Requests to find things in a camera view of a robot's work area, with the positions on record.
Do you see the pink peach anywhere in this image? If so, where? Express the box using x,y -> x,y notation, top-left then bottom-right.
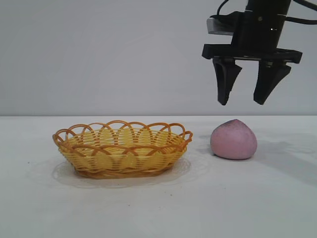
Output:
210,119 -> 258,160

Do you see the yellow woven wicker basket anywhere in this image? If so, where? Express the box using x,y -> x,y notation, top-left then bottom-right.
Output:
52,120 -> 193,179

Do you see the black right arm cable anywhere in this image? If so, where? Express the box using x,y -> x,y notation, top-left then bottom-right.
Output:
216,0 -> 230,16
284,16 -> 317,25

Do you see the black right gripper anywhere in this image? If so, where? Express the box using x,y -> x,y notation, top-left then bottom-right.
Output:
202,11 -> 303,106

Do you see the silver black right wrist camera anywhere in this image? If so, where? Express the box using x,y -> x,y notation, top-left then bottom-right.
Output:
206,11 -> 235,35

